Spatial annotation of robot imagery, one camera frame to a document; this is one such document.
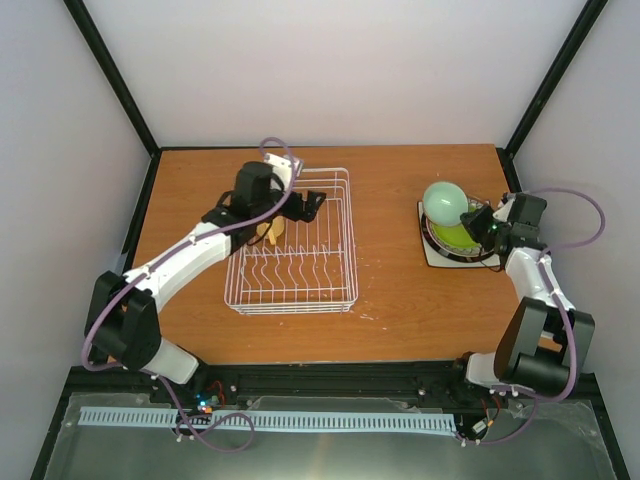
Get white wire dish rack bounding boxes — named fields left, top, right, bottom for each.
left=224, top=167, right=359, bottom=315

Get pale green ceramic bowl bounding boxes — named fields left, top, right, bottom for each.
left=422, top=181, right=469, bottom=227

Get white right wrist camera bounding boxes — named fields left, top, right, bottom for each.
left=493, top=193, right=517, bottom=223

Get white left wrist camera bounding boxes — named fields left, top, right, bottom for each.
left=264, top=153, right=304, bottom=177

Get black left corner post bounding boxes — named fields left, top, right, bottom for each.
left=62, top=0, right=162, bottom=157

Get black aluminium frame rail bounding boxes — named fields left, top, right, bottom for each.
left=63, top=361, right=604, bottom=413

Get small electronics board with leds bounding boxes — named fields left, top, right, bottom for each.
left=196, top=380, right=226, bottom=414

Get black corner post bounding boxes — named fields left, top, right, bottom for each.
left=503, top=0, right=609, bottom=156
left=62, top=0, right=162, bottom=157

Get light blue cable duct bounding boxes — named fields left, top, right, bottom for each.
left=77, top=407, right=456, bottom=436

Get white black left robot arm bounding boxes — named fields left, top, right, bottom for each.
left=81, top=154, right=326, bottom=403

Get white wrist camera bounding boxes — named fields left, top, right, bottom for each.
left=493, top=193, right=517, bottom=223
left=264, top=153, right=304, bottom=177

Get yellow ceramic mug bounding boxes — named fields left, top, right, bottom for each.
left=256, top=216, right=285, bottom=246

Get lime green plate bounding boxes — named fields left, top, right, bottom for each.
left=429, top=222, right=479, bottom=250

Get black right corner post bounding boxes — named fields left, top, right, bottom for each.
left=503, top=0, right=609, bottom=156

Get white square plate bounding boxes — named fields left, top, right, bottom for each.
left=417, top=201, right=500, bottom=269

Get brown rimmed patterned plate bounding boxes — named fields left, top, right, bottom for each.
left=418, top=201, right=494, bottom=263

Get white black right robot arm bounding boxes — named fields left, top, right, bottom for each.
left=461, top=193, right=595, bottom=402

